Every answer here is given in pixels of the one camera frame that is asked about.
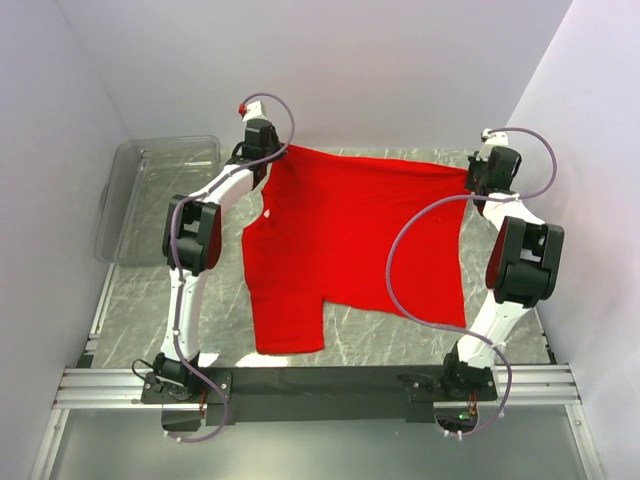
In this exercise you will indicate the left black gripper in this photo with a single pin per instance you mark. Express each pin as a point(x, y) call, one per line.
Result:
point(274, 137)

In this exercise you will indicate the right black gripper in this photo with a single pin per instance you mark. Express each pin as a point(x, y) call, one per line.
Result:
point(474, 163)

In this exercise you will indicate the red t shirt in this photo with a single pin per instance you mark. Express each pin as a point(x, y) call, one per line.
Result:
point(368, 233)

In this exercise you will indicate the clear plastic bin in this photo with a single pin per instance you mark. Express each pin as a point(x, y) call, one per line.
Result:
point(145, 175)

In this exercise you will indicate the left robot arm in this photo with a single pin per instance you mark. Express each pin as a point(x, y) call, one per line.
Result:
point(192, 246)

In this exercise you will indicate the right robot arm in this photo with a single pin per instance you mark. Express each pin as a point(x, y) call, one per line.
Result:
point(522, 270)

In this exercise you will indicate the black base beam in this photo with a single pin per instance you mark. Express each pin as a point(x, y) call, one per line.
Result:
point(283, 394)

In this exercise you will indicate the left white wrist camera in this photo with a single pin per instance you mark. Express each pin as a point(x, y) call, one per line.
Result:
point(252, 111)

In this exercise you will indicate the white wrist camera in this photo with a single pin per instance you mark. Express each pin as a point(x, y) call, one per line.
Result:
point(252, 111)
point(494, 138)

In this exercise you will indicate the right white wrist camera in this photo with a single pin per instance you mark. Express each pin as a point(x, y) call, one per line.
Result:
point(494, 138)

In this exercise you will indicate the aluminium rail frame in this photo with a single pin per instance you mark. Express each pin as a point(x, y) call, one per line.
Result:
point(99, 429)

